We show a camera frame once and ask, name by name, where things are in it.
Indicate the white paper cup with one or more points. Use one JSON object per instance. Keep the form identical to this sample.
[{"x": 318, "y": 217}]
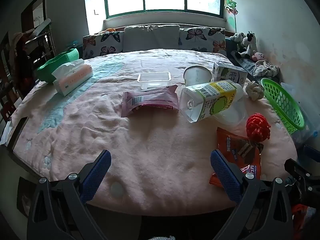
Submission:
[{"x": 197, "y": 76}]

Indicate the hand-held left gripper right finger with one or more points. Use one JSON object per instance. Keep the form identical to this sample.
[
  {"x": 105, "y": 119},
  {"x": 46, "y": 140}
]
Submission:
[{"x": 222, "y": 172}]

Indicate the pink fleece blanket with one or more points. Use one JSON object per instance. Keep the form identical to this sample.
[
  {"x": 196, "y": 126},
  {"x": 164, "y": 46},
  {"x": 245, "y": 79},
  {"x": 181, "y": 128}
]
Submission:
[{"x": 150, "y": 155}]

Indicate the black white cow plush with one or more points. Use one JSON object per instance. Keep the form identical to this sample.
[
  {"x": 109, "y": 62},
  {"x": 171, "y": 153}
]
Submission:
[{"x": 248, "y": 43}]

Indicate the pink snack packet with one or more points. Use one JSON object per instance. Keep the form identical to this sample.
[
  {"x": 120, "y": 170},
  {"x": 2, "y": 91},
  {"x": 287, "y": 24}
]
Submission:
[{"x": 150, "y": 101}]

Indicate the red mesh ball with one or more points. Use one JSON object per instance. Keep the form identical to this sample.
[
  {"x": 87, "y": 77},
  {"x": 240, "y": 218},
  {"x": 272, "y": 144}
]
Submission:
[{"x": 257, "y": 127}]

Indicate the pink plush toy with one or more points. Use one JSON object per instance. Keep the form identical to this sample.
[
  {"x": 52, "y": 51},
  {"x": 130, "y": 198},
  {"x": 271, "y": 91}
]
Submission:
[{"x": 258, "y": 56}]

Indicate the clear round plastic container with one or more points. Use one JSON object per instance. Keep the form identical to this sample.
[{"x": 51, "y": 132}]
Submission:
[{"x": 232, "y": 116}]

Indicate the green-white milk carton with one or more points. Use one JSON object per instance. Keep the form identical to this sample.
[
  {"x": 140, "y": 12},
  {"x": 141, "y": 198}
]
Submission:
[{"x": 212, "y": 97}]

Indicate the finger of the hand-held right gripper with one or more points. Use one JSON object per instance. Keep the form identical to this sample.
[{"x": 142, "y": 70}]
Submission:
[
  {"x": 312, "y": 151},
  {"x": 297, "y": 168}
]

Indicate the dark red hanging cloth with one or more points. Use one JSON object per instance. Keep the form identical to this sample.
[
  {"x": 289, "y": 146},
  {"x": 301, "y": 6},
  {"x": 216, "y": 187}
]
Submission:
[{"x": 23, "y": 55}]

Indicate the green pinwheel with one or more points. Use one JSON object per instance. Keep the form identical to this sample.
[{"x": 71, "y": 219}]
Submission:
[{"x": 231, "y": 6}]

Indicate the clear rectangular plastic container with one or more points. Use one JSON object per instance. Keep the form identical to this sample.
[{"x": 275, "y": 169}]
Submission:
[{"x": 153, "y": 77}]

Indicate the white pillow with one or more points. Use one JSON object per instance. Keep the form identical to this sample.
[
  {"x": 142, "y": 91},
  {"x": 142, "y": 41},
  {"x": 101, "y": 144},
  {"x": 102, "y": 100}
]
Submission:
[{"x": 150, "y": 37}]

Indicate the grey patterned cushion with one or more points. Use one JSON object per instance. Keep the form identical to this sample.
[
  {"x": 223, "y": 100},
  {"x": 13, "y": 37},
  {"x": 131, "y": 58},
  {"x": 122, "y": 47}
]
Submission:
[{"x": 243, "y": 62}]

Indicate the white milk carton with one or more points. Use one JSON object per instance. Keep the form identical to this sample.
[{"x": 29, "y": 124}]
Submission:
[{"x": 230, "y": 73}]

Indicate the metal rack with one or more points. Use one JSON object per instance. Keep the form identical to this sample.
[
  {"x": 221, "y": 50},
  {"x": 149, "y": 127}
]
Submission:
[{"x": 42, "y": 40}]

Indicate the clear plastic storage box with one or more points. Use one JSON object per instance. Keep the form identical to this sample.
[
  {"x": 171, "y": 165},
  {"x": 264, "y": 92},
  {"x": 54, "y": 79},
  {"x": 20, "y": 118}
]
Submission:
[{"x": 308, "y": 127}]

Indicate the green plastic bin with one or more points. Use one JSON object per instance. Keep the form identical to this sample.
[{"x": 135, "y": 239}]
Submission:
[{"x": 57, "y": 62}]

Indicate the grey plush toy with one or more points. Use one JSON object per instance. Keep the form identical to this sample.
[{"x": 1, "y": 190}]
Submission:
[{"x": 237, "y": 38}]

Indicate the green plastic basket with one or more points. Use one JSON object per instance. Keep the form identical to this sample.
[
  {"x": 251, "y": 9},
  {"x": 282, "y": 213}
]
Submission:
[{"x": 287, "y": 110}]

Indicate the pink tissue box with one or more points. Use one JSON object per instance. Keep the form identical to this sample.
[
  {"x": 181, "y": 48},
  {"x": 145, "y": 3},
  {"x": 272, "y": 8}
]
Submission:
[{"x": 75, "y": 77}]

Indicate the orange snack packet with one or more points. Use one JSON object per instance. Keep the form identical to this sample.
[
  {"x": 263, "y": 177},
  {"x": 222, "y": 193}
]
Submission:
[{"x": 237, "y": 150}]

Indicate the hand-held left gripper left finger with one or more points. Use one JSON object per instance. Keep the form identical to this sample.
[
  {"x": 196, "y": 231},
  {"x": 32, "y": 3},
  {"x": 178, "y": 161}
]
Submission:
[{"x": 98, "y": 172}]

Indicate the patterned crumpled cloth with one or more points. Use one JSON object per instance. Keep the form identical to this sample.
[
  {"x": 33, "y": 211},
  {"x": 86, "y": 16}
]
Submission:
[{"x": 266, "y": 68}]

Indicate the butterfly print pillow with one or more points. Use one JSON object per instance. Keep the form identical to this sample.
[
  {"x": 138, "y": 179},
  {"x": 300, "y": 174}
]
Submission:
[
  {"x": 200, "y": 38},
  {"x": 105, "y": 42}
]

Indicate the white paper ball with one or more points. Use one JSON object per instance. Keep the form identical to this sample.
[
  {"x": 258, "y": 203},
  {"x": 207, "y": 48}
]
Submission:
[{"x": 254, "y": 91}]

